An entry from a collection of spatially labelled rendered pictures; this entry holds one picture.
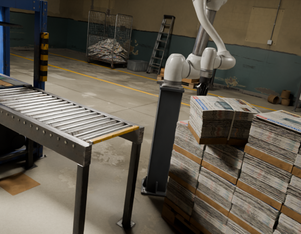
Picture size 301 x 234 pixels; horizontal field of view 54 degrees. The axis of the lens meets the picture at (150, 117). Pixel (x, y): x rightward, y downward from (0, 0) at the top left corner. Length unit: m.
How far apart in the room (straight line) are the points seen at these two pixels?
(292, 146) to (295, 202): 0.30
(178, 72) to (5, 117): 1.33
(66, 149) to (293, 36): 7.42
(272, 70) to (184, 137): 6.63
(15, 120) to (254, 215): 1.60
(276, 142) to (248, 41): 7.14
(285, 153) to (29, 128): 1.51
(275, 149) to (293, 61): 6.84
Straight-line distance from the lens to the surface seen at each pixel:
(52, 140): 1.83
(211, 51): 2.15
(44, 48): 2.94
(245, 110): 1.84
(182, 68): 2.45
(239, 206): 1.94
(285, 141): 1.70
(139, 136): 2.00
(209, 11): 2.49
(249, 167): 1.84
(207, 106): 1.80
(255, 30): 8.72
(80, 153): 1.66
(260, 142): 1.76
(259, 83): 8.67
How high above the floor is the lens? 1.46
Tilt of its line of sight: 17 degrees down
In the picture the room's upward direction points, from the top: 8 degrees clockwise
